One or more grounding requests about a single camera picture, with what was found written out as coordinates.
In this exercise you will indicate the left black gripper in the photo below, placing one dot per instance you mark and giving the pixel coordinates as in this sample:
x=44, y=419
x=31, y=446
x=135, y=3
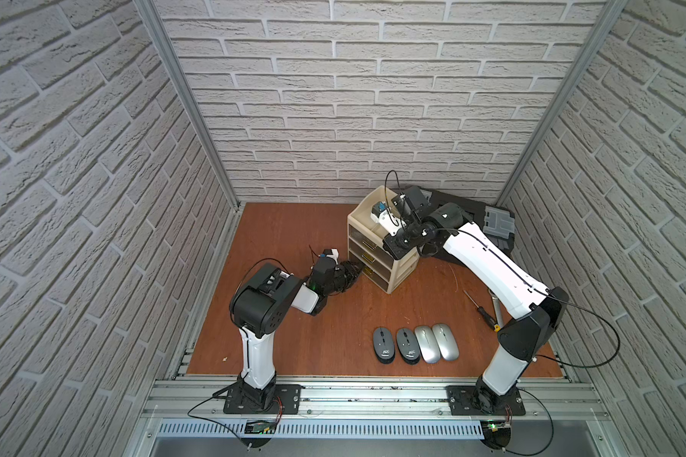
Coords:
x=343, y=273

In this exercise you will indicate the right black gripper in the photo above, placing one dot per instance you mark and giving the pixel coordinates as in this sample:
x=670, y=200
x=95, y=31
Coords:
x=394, y=250

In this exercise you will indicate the beige drawer organizer cabinet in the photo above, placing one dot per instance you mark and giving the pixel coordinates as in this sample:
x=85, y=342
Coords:
x=360, y=218

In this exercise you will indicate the clear top drawer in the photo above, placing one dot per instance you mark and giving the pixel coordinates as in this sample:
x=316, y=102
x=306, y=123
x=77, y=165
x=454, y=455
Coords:
x=370, y=246

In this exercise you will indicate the clear drawer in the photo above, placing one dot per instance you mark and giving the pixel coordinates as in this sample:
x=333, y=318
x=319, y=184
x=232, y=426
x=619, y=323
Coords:
x=370, y=260
x=378, y=280
x=370, y=246

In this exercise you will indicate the dark grey computer mouse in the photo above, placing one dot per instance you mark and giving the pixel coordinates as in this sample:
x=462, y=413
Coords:
x=407, y=346
x=384, y=345

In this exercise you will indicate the silver computer mouse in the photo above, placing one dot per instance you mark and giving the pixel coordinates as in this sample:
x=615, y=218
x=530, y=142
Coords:
x=447, y=344
x=428, y=347

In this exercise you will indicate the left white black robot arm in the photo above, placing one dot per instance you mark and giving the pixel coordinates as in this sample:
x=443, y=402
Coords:
x=261, y=302

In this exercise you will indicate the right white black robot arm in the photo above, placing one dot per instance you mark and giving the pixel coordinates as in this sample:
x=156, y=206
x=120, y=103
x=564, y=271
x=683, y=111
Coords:
x=535, y=310

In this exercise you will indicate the clear bottom drawer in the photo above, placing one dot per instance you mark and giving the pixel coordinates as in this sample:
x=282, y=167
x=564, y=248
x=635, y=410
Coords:
x=378, y=280

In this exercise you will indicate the black plastic toolbox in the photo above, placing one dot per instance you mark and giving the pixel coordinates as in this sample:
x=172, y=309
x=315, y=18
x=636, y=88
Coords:
x=499, y=225

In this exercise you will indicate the silver combination wrench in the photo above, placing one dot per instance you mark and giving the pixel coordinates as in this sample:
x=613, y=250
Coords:
x=497, y=309

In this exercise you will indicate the black yellow screwdriver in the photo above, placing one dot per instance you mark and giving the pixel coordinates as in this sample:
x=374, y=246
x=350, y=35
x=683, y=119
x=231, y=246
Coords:
x=487, y=318

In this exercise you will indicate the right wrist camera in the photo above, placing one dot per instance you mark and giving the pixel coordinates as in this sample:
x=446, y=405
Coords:
x=382, y=215

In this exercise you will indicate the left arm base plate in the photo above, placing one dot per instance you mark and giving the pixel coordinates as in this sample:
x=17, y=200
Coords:
x=281, y=398

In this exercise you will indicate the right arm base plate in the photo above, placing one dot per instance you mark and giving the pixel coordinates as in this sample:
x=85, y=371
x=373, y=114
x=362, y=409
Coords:
x=475, y=400

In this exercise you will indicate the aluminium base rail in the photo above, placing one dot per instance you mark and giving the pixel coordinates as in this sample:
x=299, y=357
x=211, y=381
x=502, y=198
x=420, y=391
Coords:
x=382, y=397

